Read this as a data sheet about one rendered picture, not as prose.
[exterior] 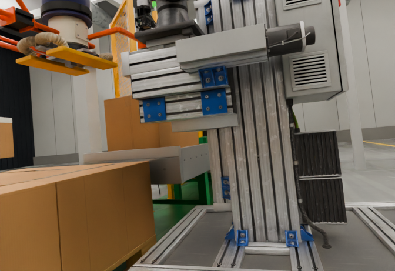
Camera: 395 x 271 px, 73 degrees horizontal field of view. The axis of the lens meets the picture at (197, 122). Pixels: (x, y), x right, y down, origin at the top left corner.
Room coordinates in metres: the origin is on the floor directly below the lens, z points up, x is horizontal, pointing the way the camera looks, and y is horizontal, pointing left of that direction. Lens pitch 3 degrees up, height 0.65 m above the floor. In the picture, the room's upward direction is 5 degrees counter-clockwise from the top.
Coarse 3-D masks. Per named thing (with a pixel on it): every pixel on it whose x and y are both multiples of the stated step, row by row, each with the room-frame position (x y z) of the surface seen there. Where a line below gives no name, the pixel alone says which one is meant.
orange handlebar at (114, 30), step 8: (0, 8) 0.95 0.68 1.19; (0, 16) 0.99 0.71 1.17; (8, 16) 0.99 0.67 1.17; (40, 24) 1.10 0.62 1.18; (40, 32) 1.15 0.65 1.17; (56, 32) 1.17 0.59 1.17; (96, 32) 1.25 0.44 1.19; (104, 32) 1.23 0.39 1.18; (112, 32) 1.22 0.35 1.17; (120, 32) 1.23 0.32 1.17; (128, 32) 1.27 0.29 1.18; (136, 40) 1.34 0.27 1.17
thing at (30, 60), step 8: (32, 56) 1.14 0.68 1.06; (40, 56) 1.23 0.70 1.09; (24, 64) 1.19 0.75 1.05; (32, 64) 1.20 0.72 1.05; (40, 64) 1.21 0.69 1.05; (48, 64) 1.22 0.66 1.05; (56, 64) 1.25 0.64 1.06; (64, 64) 1.29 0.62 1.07; (64, 72) 1.38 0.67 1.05; (72, 72) 1.40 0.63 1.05; (80, 72) 1.41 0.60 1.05; (88, 72) 1.44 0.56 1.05
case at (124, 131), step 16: (128, 96) 1.67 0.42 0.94; (112, 112) 1.72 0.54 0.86; (128, 112) 1.68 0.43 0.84; (112, 128) 1.73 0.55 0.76; (128, 128) 1.68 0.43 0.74; (144, 128) 1.64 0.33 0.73; (160, 128) 1.62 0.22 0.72; (112, 144) 1.73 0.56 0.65; (128, 144) 1.68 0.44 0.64; (144, 144) 1.64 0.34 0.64; (160, 144) 1.60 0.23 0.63; (176, 144) 1.79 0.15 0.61; (192, 144) 2.03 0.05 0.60
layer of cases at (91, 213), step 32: (0, 192) 0.80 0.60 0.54; (32, 192) 0.86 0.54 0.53; (64, 192) 0.97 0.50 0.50; (96, 192) 1.11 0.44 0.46; (128, 192) 1.30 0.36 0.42; (0, 224) 0.76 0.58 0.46; (32, 224) 0.85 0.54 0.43; (64, 224) 0.96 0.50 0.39; (96, 224) 1.10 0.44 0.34; (128, 224) 1.28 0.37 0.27; (0, 256) 0.76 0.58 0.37; (32, 256) 0.84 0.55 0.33; (64, 256) 0.95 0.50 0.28; (96, 256) 1.09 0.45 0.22
